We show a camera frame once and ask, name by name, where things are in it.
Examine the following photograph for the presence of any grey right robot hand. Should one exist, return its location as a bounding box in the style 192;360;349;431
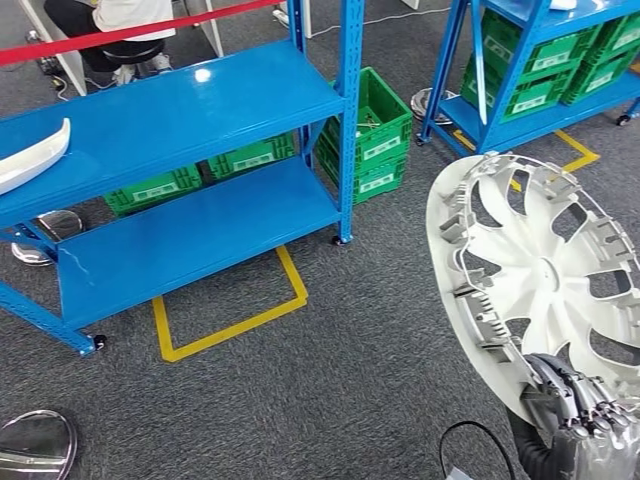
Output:
522;352;640;480

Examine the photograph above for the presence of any silver wheel hubcap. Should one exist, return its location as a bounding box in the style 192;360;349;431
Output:
426;150;640;432

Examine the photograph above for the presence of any blue metal shelf rack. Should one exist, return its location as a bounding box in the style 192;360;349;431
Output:
0;0;366;359
417;0;640;159

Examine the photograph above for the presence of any white plastic trim part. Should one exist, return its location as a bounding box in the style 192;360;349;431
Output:
0;117;72;197

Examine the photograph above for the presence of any person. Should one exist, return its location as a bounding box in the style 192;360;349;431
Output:
44;0;176;86

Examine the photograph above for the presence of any red barrier belt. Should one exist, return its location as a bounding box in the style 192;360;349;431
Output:
0;0;281;68

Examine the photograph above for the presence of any black power strip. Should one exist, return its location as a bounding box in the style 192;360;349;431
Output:
25;29;65;79

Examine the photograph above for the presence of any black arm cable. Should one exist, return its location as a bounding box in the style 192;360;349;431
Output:
438;420;516;480

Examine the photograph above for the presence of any white floor cable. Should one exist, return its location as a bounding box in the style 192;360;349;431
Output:
309;5;452;39

